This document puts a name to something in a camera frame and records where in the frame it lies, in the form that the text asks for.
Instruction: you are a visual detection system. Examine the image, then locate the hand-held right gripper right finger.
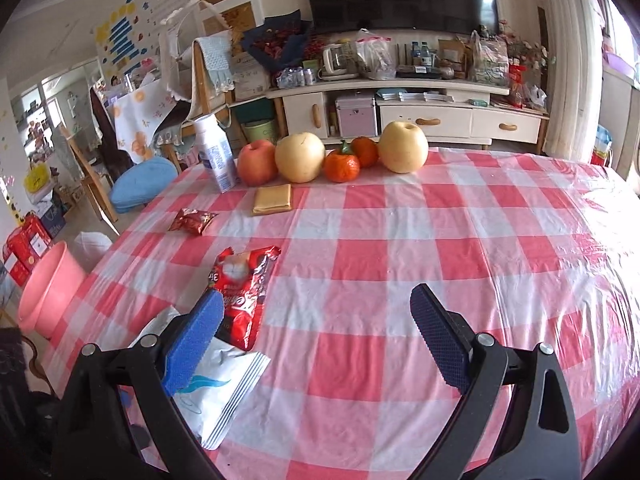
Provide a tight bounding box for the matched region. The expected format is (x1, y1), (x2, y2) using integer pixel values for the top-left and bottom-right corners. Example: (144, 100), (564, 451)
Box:
(409, 283), (583, 480)

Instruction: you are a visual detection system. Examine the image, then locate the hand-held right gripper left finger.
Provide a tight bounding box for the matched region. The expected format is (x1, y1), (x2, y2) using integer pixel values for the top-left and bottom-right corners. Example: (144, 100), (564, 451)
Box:
(52, 289), (226, 480)

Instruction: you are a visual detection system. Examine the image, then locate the white packet blue feather print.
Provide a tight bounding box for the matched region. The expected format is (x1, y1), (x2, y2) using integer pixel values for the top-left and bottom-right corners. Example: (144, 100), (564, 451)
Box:
(129, 307), (272, 451)

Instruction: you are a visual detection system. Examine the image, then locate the red snack packet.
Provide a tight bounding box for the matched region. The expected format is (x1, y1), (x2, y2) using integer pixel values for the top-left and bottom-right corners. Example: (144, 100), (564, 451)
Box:
(207, 245), (282, 352)

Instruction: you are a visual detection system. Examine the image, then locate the pink plastic bucket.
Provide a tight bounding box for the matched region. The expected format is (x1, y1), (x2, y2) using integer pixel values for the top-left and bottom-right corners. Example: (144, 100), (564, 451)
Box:
(17, 240), (88, 338)

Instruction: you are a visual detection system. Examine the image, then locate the red white checked tablecloth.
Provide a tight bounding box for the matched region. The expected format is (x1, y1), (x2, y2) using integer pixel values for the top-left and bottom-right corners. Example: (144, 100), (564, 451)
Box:
(37, 146), (640, 480)

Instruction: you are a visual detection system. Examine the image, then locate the small red wrapper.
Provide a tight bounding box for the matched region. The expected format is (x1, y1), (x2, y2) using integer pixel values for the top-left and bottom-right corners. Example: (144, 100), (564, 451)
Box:
(167, 208), (220, 236)

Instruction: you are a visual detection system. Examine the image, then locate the white plastic bag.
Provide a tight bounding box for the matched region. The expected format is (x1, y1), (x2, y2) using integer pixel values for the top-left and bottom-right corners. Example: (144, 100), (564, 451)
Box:
(74, 230), (113, 271)

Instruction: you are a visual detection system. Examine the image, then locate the yellow folded packet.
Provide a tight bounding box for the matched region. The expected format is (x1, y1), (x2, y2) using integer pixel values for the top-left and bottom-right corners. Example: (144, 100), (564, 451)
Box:
(251, 183), (293, 217)

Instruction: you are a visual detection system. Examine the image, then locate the blue seat cushion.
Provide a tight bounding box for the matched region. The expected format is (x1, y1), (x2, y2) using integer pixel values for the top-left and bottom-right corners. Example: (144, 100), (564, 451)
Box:
(110, 156), (180, 215)

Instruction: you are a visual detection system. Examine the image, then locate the white plastic bottle blue label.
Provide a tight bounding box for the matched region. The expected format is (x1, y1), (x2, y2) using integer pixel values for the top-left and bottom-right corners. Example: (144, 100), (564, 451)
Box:
(192, 114), (238, 193)

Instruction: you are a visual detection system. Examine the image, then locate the red apple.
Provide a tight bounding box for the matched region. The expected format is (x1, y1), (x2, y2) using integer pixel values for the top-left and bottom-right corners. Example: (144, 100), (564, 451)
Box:
(236, 140), (279, 187)

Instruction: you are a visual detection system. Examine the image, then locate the red gift box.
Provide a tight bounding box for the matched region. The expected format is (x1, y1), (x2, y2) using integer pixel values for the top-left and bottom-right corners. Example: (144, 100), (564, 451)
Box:
(2, 215), (53, 286)

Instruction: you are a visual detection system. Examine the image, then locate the yellow pear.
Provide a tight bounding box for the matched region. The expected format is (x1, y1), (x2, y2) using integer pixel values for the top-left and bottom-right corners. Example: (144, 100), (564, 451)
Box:
(275, 132), (327, 184)
(378, 120), (429, 175)

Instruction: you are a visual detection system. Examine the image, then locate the tangerine with green leaf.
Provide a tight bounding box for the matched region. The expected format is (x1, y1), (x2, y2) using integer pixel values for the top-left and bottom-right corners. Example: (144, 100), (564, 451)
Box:
(323, 141), (361, 184)

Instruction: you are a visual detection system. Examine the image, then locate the plain tangerine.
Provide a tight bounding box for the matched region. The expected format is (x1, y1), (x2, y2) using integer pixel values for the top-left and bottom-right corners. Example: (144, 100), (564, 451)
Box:
(350, 136), (380, 169)

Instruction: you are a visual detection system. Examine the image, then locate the white television cabinet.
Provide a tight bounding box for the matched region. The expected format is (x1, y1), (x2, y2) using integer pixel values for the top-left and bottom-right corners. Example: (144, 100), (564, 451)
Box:
(265, 77), (551, 153)

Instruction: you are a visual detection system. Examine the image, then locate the green plastic bin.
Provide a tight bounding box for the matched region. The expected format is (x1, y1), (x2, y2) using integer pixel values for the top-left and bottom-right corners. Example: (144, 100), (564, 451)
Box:
(241, 119), (278, 146)

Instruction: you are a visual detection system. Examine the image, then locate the white cloth orange print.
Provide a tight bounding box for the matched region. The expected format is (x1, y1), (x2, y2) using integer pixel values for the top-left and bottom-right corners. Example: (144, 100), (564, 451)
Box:
(112, 82), (178, 158)

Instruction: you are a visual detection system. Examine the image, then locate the pink storage box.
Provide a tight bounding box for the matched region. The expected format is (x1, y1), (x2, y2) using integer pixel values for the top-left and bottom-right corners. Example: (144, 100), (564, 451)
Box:
(335, 92), (378, 138)

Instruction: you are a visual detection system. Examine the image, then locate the wooden chair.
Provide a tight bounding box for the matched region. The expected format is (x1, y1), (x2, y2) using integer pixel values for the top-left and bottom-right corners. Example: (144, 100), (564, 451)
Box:
(162, 37), (238, 161)

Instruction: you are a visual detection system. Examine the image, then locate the clear bag of goods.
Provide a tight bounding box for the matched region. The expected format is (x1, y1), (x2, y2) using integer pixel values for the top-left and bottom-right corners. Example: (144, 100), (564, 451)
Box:
(470, 30), (511, 86)

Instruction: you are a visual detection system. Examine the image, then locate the light blue knit cloth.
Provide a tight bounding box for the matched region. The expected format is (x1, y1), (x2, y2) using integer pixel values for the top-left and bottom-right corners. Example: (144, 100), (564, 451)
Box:
(192, 32), (236, 93)

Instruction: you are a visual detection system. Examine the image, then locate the cluster of glass cups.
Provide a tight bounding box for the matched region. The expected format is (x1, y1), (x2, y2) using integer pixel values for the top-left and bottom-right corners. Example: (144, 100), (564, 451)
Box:
(275, 66), (321, 88)

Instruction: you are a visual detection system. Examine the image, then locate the white tote bag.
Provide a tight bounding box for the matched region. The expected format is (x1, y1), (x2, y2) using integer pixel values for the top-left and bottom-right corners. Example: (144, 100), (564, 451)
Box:
(160, 0), (236, 126)

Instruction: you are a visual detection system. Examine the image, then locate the clear plastic bag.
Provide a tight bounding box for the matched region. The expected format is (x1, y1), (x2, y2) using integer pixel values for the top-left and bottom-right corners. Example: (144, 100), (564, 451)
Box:
(354, 29), (398, 81)

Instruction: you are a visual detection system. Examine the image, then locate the white electric kettle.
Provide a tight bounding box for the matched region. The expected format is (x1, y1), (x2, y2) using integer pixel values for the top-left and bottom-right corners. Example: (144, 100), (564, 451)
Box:
(320, 42), (358, 81)

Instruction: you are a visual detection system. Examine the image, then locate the white curtain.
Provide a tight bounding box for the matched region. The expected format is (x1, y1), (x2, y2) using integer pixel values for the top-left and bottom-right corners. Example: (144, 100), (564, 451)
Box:
(537, 0), (608, 163)

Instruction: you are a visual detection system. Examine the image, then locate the dark blue flower bouquet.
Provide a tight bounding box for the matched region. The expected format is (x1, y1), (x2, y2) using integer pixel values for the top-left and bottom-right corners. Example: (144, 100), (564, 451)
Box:
(241, 10), (313, 73)

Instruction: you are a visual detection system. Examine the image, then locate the wall poster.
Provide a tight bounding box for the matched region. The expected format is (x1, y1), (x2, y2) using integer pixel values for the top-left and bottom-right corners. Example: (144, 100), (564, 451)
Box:
(92, 0), (151, 81)

